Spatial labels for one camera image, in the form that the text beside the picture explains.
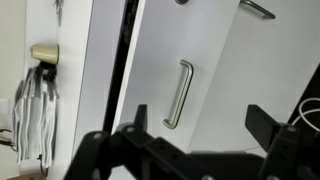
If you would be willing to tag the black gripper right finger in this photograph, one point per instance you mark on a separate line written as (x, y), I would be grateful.
(281, 150)

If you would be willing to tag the white drawer cabinet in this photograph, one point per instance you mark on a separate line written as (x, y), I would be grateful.
(80, 50)

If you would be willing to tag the black stand table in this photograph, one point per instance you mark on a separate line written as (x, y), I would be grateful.
(311, 86)

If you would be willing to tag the white drawer front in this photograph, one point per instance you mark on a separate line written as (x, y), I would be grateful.
(160, 40)
(260, 66)

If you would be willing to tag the pale yellow wall hook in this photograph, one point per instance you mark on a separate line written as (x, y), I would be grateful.
(46, 53)

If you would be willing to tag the brown wooden object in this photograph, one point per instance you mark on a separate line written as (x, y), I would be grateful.
(26, 177)

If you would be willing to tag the hanging grey white bags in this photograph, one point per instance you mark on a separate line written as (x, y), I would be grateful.
(33, 120)

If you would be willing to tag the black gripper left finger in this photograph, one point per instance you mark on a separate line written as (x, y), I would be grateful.
(100, 153)

